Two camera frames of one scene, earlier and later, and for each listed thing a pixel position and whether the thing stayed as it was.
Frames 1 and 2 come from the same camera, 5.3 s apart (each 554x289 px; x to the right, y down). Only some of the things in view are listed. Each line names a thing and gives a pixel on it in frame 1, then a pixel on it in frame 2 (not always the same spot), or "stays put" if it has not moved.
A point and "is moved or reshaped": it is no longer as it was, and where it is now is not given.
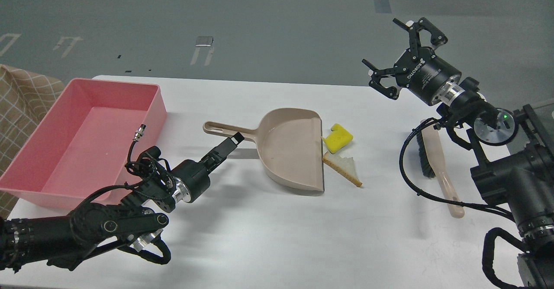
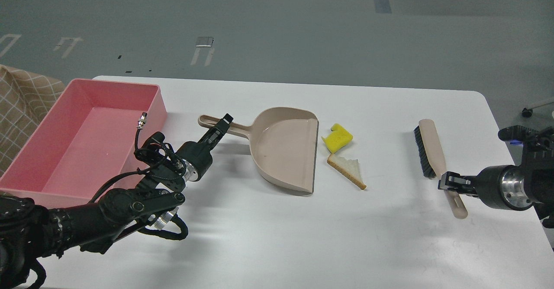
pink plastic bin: x=81 y=148 stays put
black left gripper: x=196 y=174 to x=197 y=156
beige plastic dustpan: x=290 y=141 is moved or reshaped
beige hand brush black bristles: x=431 y=155 stays put
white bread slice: x=344 y=166 stays put
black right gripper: x=419 y=70 to x=504 y=187
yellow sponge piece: x=337 y=139 stays put
